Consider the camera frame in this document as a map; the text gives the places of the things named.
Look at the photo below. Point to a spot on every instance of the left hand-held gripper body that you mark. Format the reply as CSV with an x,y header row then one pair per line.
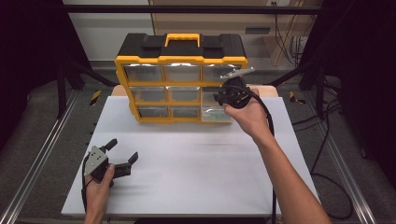
x,y
95,160

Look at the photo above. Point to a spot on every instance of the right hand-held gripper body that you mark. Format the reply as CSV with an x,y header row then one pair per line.
x,y
233,96

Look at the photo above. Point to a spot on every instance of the clear plastic organizer drawer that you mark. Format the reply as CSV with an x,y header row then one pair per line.
x,y
208,113

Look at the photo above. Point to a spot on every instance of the yellow black organizer cabinet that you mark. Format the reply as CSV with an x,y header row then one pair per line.
x,y
180,46

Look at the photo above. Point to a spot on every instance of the person's right hand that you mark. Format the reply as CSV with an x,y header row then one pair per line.
x,y
252,119

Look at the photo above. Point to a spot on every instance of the person's left hand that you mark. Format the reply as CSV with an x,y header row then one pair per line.
x,y
96,193

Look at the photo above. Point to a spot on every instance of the light wooden board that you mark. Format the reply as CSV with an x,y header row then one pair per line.
x,y
267,90

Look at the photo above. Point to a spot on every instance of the black yellow hazard tape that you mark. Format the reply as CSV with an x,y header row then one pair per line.
x,y
95,97
294,98

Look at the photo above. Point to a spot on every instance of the set of clear plastic drawers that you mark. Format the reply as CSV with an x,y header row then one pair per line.
x,y
181,73

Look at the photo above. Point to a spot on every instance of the black metal stand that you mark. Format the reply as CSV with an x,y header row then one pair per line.
x,y
320,87
61,90

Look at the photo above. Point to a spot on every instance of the dark curtain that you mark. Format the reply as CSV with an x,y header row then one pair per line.
x,y
367,77
28,62

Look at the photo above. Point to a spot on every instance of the metal floor rail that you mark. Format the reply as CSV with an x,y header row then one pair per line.
x,y
342,165
40,158

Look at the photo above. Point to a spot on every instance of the black frame crossbar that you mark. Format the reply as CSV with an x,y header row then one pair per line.
x,y
186,9

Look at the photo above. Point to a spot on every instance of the white wall panel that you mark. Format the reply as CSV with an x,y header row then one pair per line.
x,y
109,34

